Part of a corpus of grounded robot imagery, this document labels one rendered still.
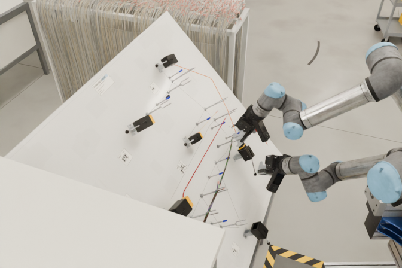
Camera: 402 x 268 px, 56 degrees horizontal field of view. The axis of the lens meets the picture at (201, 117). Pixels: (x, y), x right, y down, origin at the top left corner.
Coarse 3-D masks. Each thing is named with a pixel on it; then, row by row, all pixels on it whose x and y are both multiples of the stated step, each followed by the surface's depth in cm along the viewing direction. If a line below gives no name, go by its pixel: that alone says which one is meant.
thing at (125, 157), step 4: (124, 148) 137; (124, 152) 137; (128, 152) 138; (120, 156) 135; (124, 156) 136; (128, 156) 137; (132, 156) 138; (124, 160) 135; (128, 160) 136; (124, 164) 135; (128, 164) 136
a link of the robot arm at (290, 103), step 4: (288, 96) 157; (284, 100) 156; (288, 100) 156; (292, 100) 157; (296, 100) 158; (300, 100) 159; (284, 104) 156; (288, 104) 156; (292, 104) 155; (296, 104) 156; (300, 104) 158; (304, 104) 159; (280, 108) 157; (284, 108) 156; (288, 108) 154; (292, 108) 153; (296, 108) 153; (300, 108) 157; (304, 108) 158; (284, 112) 154
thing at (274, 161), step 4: (272, 156) 167; (276, 156) 168; (280, 156) 167; (284, 156) 162; (288, 156) 164; (268, 160) 170; (272, 160) 166; (276, 160) 166; (280, 160) 164; (268, 164) 169; (272, 164) 166; (276, 164) 166; (280, 164) 161; (268, 168) 167; (272, 168) 166; (280, 168) 161; (268, 172) 167; (272, 172) 166; (284, 172) 160
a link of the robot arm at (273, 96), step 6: (270, 84) 155; (276, 84) 156; (264, 90) 157; (270, 90) 154; (276, 90) 153; (282, 90) 155; (264, 96) 157; (270, 96) 154; (276, 96) 154; (282, 96) 156; (258, 102) 160; (264, 102) 157; (270, 102) 156; (276, 102) 156; (282, 102) 156; (264, 108) 159; (270, 108) 159; (276, 108) 159
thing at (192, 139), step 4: (192, 136) 155; (196, 136) 156; (200, 136) 158; (184, 140) 160; (188, 140) 159; (192, 140) 155; (196, 140) 155; (184, 144) 153; (188, 144) 161; (192, 144) 157
